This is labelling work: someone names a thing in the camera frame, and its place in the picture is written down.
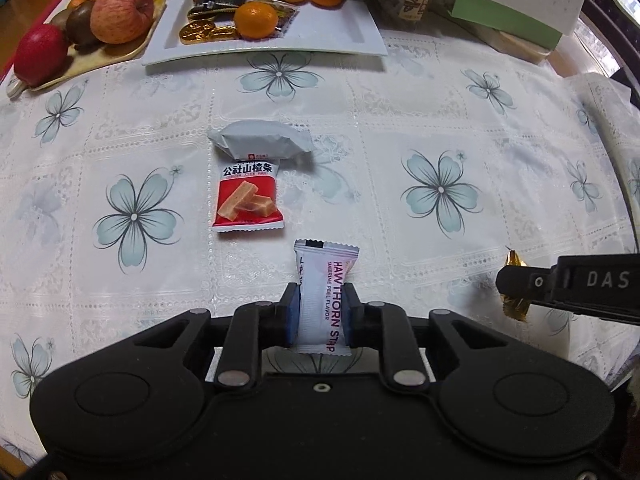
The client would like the gold brown patterned snack packet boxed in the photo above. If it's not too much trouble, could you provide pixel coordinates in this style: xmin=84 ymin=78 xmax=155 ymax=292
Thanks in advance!
xmin=500 ymin=246 xmax=533 ymax=322

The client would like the red yellow apple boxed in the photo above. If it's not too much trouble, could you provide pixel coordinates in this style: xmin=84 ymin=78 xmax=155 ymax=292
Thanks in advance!
xmin=90 ymin=0 xmax=155 ymax=45

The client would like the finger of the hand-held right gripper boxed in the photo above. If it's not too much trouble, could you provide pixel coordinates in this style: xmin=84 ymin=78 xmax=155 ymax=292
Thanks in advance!
xmin=496 ymin=264 xmax=560 ymax=307

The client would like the wooden fruit tray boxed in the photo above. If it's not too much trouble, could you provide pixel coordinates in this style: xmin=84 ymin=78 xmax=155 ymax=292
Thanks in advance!
xmin=5 ymin=0 xmax=168 ymax=98

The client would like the brown kiwi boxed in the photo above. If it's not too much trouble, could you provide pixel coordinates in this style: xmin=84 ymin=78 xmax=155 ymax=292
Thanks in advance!
xmin=66 ymin=0 xmax=104 ymax=49

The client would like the white rectangular plate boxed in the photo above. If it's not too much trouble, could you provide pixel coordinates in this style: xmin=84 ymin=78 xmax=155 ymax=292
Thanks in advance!
xmin=141 ymin=0 xmax=390 ymax=67

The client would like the heap of gold chocolate coins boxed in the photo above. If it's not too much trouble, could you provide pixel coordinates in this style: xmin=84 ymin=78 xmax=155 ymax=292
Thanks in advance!
xmin=179 ymin=0 xmax=240 ymax=45

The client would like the beige flat box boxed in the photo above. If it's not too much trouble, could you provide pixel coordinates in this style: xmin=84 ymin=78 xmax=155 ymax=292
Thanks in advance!
xmin=472 ymin=24 xmax=553 ymax=66

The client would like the white grey snack packet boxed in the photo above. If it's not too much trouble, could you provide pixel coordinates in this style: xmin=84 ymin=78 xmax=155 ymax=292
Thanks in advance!
xmin=207 ymin=120 xmax=315 ymax=161

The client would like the red snack packet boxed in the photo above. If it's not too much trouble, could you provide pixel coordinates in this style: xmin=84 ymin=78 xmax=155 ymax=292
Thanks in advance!
xmin=211 ymin=159 xmax=285 ymax=232

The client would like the large mandarin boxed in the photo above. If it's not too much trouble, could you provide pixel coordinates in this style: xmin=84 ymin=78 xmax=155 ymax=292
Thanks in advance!
xmin=234 ymin=2 xmax=279 ymax=41

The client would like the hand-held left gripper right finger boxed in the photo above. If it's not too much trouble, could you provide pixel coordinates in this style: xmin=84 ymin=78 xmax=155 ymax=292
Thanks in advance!
xmin=347 ymin=282 xmax=506 ymax=386

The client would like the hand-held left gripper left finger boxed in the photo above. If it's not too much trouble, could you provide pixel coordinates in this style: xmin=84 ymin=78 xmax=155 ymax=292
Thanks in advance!
xmin=132 ymin=282 xmax=301 ymax=388

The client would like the white floral tablecloth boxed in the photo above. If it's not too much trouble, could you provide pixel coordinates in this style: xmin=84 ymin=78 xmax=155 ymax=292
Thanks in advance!
xmin=0 ymin=25 xmax=640 ymax=461

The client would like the dark red fruit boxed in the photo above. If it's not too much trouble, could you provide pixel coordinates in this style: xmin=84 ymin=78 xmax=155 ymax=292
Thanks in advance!
xmin=14 ymin=24 xmax=69 ymax=87

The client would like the white pink snack strip packet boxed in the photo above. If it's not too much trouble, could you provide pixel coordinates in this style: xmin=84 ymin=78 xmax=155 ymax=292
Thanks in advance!
xmin=292 ymin=238 xmax=361 ymax=356

